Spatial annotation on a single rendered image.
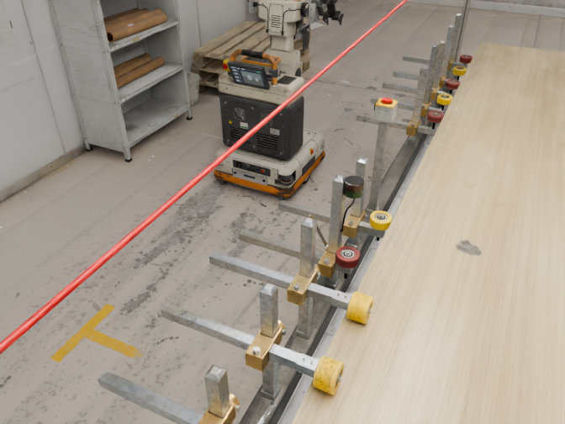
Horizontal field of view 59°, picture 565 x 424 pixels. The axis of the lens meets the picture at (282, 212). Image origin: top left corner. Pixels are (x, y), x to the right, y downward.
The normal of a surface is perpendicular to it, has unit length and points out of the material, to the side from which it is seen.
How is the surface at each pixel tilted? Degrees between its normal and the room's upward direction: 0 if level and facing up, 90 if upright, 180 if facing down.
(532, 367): 0
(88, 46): 90
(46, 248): 0
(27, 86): 90
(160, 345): 0
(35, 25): 90
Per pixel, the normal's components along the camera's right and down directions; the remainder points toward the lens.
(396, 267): 0.00, -0.81
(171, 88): -0.43, 0.52
